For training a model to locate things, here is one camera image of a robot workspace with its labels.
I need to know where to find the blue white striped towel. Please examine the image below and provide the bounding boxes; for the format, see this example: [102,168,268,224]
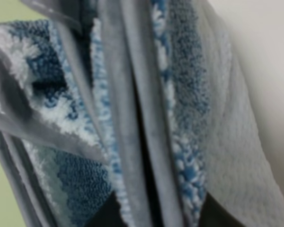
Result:
[0,0,284,227]

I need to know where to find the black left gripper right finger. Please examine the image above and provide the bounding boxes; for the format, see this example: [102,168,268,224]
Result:
[198,193,244,227]

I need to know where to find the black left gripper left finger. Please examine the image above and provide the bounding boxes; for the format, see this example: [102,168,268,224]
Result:
[89,192,127,227]

